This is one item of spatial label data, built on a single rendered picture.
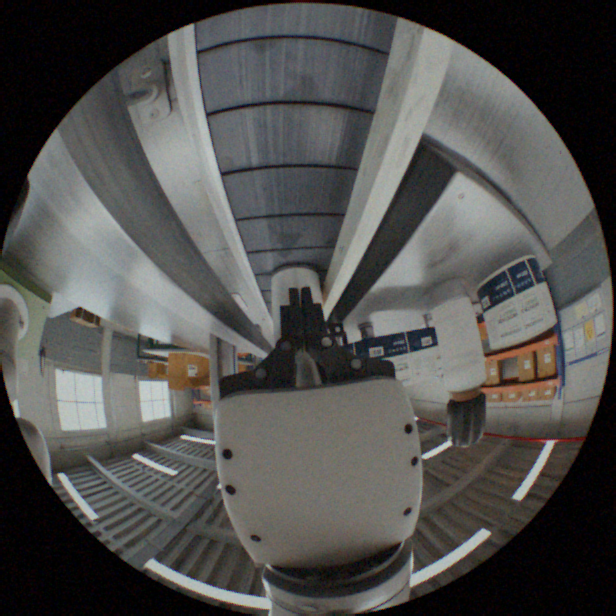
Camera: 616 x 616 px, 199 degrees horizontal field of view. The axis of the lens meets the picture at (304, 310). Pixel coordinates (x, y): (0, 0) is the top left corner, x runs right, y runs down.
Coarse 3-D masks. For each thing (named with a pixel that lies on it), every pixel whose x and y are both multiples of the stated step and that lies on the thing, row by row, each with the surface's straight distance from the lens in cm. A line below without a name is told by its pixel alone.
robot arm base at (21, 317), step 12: (0, 288) 74; (12, 288) 72; (0, 300) 75; (12, 300) 74; (24, 300) 74; (0, 312) 70; (12, 312) 72; (24, 312) 75; (0, 324) 67; (12, 324) 69; (24, 324) 78; (0, 336) 64; (12, 336) 67; (0, 348) 62; (12, 348) 65
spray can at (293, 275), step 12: (300, 264) 17; (276, 276) 18; (288, 276) 17; (300, 276) 17; (312, 276) 17; (276, 288) 17; (300, 288) 16; (312, 288) 17; (276, 300) 17; (288, 300) 16; (300, 300) 16; (276, 312) 16; (276, 324) 16; (276, 336) 16; (300, 360) 14; (312, 360) 15; (300, 372) 14; (312, 372) 14; (300, 384) 14; (312, 384) 14
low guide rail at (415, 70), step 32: (416, 32) 9; (416, 64) 8; (384, 96) 9; (416, 96) 8; (384, 128) 8; (416, 128) 8; (384, 160) 8; (352, 192) 10; (384, 192) 9; (352, 224) 10; (352, 256) 12
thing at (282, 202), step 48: (240, 48) 10; (288, 48) 10; (336, 48) 10; (384, 48) 11; (240, 96) 10; (288, 96) 10; (336, 96) 10; (240, 144) 10; (288, 144) 10; (336, 144) 11; (240, 192) 12; (288, 192) 12; (336, 192) 12; (288, 240) 15; (336, 240) 16
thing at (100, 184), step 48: (96, 96) 4; (48, 144) 3; (96, 144) 3; (48, 192) 4; (96, 192) 3; (144, 192) 4; (96, 240) 4; (144, 240) 3; (192, 240) 5; (144, 288) 4; (192, 288) 4; (240, 336) 8
